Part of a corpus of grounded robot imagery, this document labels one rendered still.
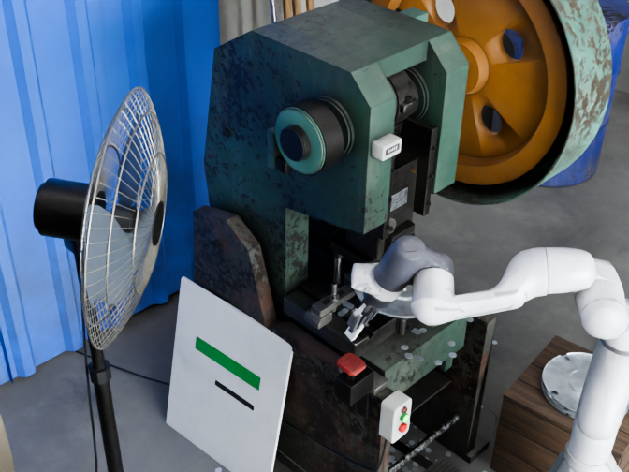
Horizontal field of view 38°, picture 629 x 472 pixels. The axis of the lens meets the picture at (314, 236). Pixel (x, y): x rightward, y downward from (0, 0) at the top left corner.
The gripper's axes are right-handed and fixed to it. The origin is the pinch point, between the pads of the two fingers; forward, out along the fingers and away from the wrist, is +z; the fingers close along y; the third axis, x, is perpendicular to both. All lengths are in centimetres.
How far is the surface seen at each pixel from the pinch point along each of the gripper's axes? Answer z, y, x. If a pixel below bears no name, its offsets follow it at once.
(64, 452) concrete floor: 118, -45, 47
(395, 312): 10.3, 22.1, 0.4
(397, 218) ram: -5.2, 32.5, 19.4
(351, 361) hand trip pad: 10.5, 0.2, -4.3
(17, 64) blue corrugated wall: 24, -17, 136
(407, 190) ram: -12.5, 35.9, 22.6
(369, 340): 20.6, 16.3, 0.1
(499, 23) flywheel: -50, 69, 39
